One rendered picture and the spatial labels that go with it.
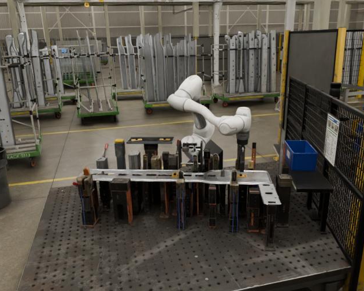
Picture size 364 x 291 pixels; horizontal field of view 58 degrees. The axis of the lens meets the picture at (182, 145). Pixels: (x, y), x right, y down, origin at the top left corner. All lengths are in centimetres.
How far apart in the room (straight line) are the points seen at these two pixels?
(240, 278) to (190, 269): 27
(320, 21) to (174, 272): 870
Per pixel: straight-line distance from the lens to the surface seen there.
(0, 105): 607
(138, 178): 235
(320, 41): 459
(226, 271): 197
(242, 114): 217
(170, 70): 966
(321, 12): 994
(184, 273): 195
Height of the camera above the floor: 193
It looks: 18 degrees down
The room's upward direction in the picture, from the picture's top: 2 degrees counter-clockwise
